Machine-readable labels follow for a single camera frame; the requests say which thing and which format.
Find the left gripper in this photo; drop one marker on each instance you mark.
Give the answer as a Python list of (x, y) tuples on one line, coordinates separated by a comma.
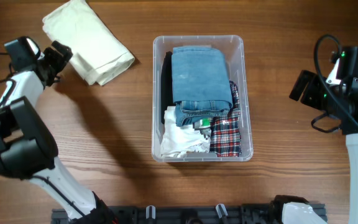
[(55, 53)]

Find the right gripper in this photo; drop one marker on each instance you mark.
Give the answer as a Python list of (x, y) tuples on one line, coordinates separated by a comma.
[(308, 97)]

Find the cream cloth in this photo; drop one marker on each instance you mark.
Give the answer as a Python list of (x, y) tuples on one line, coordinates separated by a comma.
[(98, 57)]

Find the plaid red blue shirt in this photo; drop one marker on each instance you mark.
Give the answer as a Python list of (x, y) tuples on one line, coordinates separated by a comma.
[(225, 131)]

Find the blue jeans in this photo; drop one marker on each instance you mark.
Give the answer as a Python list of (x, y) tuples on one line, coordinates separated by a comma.
[(200, 84)]

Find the clear plastic storage container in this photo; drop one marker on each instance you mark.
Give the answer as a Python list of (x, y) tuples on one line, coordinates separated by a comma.
[(232, 47)]

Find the black garment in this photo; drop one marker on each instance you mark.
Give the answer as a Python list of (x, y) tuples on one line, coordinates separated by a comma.
[(166, 85)]

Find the white printed t-shirt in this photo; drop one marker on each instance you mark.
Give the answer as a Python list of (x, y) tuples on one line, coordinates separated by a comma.
[(178, 142)]

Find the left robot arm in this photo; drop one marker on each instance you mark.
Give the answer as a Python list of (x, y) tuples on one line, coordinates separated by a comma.
[(28, 151)]

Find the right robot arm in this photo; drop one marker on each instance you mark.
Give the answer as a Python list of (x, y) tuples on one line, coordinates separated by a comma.
[(337, 97)]

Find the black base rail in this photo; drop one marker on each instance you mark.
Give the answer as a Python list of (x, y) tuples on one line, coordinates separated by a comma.
[(246, 213)]

